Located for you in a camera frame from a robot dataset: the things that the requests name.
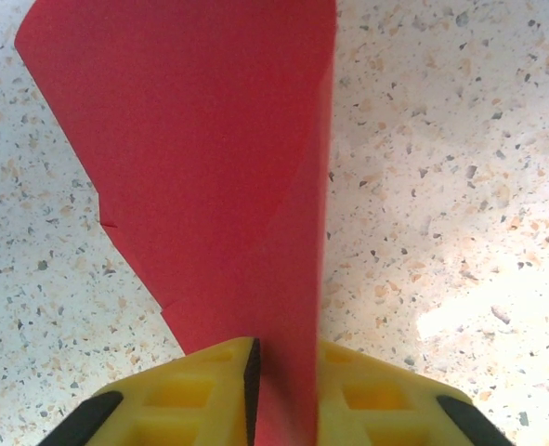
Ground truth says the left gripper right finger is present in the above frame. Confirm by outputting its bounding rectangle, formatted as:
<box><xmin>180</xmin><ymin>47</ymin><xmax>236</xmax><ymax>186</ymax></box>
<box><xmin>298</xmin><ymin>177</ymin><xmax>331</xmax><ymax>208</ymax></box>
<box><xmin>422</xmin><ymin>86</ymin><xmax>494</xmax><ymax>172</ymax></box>
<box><xmin>317</xmin><ymin>341</ymin><xmax>517</xmax><ymax>446</ymax></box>

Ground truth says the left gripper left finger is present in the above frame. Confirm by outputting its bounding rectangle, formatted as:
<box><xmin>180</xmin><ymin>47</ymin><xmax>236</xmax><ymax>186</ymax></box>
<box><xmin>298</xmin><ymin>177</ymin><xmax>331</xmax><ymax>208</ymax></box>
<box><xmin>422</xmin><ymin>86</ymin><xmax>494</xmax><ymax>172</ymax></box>
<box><xmin>35</xmin><ymin>336</ymin><xmax>263</xmax><ymax>446</ymax></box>

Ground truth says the red square paper sheet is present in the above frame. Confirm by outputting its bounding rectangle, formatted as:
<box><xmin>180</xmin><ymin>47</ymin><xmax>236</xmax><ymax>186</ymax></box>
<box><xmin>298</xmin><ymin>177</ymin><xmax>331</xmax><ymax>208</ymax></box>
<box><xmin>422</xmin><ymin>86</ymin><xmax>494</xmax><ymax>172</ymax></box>
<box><xmin>14</xmin><ymin>0</ymin><xmax>339</xmax><ymax>446</ymax></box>

